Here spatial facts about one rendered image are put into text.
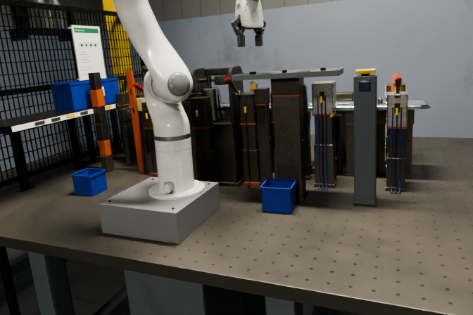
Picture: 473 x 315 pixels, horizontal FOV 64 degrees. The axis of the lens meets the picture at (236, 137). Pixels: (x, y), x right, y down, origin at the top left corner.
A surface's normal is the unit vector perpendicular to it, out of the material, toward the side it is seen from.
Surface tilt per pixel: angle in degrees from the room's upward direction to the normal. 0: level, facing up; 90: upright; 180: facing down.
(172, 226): 90
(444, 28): 90
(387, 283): 0
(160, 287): 90
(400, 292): 0
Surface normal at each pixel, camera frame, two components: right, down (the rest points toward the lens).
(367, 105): -0.36, 0.22
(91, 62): 0.93, 0.01
